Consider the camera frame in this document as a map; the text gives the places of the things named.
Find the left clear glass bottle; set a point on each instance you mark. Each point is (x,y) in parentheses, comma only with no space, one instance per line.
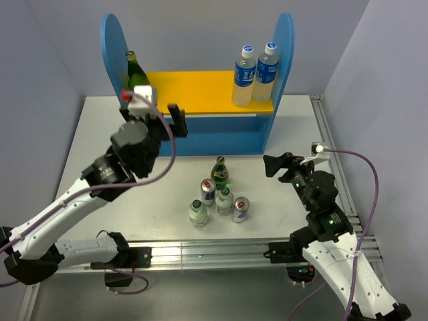
(198,214)

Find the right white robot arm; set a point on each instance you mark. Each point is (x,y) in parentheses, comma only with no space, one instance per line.
(330,243)

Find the right clear glass bottle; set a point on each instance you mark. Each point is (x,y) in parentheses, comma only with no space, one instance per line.
(224,201)

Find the right clear water bottle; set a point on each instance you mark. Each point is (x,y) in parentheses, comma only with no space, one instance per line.
(265,74)

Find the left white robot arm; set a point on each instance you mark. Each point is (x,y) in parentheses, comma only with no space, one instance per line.
(36,251)

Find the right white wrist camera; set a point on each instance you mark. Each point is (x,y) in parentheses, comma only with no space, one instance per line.
(319,154)

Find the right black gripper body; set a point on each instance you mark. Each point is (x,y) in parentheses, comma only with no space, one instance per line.
(297,174)

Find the aluminium side rail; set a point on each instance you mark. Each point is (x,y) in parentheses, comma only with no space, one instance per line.
(344,197)

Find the right Red Bull can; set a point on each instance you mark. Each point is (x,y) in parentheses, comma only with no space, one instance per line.
(240,209)

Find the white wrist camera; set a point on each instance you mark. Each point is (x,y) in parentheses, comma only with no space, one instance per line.
(141,101)
(319,154)

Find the green Perrier bottle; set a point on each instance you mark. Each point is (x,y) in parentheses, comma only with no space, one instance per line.
(219,173)
(136,75)

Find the aluminium front rail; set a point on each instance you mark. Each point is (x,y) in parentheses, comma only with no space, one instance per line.
(187,280)

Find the clear water bottle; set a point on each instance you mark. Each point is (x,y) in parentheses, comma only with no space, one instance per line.
(243,77)
(265,74)

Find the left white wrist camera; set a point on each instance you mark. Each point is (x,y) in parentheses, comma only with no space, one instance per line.
(141,101)

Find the red bull can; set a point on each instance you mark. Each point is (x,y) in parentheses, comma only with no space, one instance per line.
(240,209)
(208,188)

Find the left Red Bull can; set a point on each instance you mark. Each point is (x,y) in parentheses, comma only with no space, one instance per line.
(208,188)

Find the clear glass bottle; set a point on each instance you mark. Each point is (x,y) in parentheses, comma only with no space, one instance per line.
(198,214)
(224,201)

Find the blue and yellow wooden shelf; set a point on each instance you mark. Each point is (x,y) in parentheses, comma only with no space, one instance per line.
(215,125)

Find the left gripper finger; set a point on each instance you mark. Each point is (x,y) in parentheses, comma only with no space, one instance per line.
(179,125)
(127,116)

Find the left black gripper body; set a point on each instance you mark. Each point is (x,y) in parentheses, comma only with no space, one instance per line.
(160,133)

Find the left clear water bottle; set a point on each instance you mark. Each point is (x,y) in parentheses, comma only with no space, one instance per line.
(243,77)

